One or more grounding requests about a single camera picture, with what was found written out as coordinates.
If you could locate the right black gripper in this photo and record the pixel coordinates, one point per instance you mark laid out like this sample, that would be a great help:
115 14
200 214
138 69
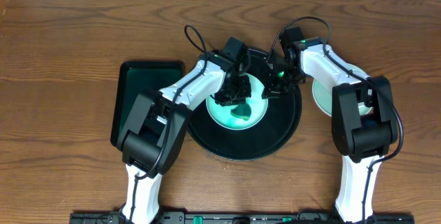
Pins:
271 90

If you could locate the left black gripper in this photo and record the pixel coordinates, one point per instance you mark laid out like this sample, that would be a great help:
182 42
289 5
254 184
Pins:
233 94

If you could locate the green scrubbing sponge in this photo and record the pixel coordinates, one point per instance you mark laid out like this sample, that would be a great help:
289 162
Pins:
242 111

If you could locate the pale green back plate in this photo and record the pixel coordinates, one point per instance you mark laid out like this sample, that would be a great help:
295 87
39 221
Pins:
221 114

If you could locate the mint green plate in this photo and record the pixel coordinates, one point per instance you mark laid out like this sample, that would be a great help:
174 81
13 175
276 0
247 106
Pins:
323 100

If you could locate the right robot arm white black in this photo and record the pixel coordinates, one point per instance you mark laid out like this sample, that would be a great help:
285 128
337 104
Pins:
364 120

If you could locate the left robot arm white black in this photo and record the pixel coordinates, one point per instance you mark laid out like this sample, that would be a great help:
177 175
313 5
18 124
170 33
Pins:
151 136

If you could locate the black round tray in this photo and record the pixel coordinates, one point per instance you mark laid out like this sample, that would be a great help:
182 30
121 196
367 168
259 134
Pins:
266 137

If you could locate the black rectangular tray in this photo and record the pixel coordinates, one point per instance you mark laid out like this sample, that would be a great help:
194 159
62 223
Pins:
136 76

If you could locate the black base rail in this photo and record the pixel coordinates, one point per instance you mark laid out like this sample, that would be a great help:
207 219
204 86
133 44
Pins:
182 218

